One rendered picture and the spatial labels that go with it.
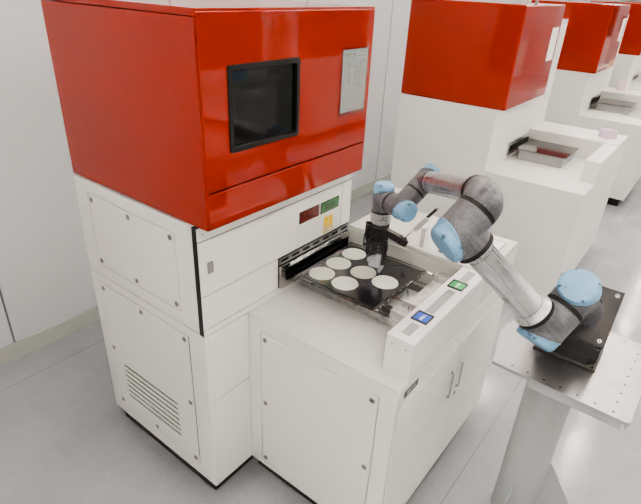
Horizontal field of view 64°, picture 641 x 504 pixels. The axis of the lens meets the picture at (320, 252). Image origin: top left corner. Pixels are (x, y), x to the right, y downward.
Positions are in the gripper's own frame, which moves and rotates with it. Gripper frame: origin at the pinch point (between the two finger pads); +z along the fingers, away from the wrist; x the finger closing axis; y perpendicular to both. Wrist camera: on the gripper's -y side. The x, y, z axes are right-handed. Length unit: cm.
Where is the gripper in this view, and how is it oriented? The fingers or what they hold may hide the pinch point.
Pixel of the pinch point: (380, 269)
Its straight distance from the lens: 199.2
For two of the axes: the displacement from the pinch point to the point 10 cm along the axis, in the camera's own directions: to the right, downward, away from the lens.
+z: -0.4, 8.8, 4.7
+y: -10.0, -0.1, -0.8
